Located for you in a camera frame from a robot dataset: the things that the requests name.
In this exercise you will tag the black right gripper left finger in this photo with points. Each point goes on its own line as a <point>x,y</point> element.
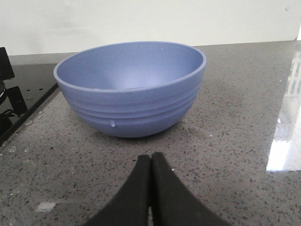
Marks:
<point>129,207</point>

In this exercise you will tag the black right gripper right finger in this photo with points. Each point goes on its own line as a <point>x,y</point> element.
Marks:
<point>173,204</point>

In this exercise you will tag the blue plastic bowl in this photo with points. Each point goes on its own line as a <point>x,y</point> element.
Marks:
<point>132,89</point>

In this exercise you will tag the black pot support grate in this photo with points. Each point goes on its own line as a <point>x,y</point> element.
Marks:
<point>14,93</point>

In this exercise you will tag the black glass gas cooktop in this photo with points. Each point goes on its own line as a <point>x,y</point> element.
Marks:
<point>36,82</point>

